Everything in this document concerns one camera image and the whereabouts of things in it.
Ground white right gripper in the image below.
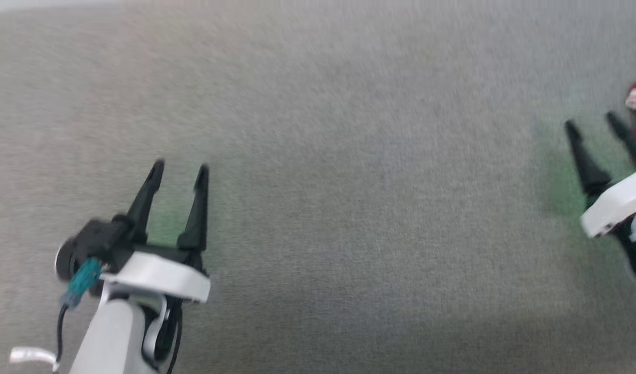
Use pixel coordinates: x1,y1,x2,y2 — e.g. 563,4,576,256
564,111,636,245

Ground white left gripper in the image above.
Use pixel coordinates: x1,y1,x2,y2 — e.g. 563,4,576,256
99,158,212,305

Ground grey fabric sofa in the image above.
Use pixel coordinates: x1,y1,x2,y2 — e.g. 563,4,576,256
0,0,636,374

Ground teal cable connector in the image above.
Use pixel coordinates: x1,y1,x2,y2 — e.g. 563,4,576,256
62,257,103,308

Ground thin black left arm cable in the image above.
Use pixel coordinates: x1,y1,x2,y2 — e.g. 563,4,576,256
55,303,70,365

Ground white cable tie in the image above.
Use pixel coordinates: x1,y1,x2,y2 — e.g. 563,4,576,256
8,345,60,372

